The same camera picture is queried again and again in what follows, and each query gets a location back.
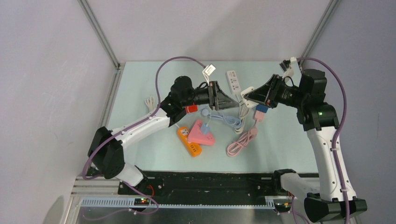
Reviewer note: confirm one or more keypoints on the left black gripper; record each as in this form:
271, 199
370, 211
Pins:
217, 100

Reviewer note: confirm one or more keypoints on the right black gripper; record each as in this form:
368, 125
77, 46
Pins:
267, 92

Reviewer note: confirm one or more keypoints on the blue cube socket adapter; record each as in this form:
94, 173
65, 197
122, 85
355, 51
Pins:
262, 108

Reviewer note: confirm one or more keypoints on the white power strip with cable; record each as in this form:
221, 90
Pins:
235, 89

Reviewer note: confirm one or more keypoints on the red cube socket adapter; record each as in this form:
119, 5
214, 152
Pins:
191, 109

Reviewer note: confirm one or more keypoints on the pink triangular power strip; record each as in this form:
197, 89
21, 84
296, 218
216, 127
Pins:
200, 134

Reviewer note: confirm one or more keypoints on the pink power strip with cable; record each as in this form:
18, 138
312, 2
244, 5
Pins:
242, 142

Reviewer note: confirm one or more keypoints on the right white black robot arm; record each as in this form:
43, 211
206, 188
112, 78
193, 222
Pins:
335, 199

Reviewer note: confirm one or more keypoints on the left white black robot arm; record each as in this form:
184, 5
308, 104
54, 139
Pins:
108, 146

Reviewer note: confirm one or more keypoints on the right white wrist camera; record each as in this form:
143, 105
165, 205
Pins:
286, 66

